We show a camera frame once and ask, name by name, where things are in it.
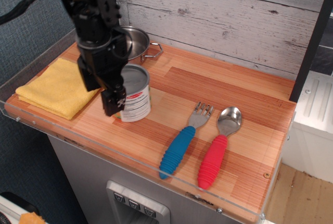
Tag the black and orange object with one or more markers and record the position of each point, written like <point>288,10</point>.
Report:
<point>13,206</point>

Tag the folded yellow cloth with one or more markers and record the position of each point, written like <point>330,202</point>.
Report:
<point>59,90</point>

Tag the white toy sink unit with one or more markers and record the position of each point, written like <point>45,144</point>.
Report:
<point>308,147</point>

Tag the grey toy fridge cabinet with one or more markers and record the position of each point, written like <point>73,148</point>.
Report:
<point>88,175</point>

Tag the clear acrylic table guard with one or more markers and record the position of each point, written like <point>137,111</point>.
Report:
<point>179,79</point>

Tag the black vertical post left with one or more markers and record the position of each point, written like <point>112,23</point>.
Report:
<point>109,0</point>

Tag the small stainless steel pot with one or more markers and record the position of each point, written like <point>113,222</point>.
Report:
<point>142,47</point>

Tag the silver dispenser button panel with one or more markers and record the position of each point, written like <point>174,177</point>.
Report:
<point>129,206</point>

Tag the black vertical post right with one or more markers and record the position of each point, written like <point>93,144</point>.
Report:
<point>309,56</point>

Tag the black vertical post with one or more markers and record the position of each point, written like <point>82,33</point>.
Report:
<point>309,56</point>
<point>109,0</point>

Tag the red handled spoon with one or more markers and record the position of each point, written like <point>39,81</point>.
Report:
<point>228,122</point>

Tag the toy food can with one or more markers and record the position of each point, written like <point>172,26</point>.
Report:
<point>137,102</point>

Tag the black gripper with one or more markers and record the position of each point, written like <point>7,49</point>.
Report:
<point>100,66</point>

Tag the blue handled fork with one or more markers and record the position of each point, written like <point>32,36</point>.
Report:
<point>173,156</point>

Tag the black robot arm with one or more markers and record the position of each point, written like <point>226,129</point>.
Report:
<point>89,24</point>

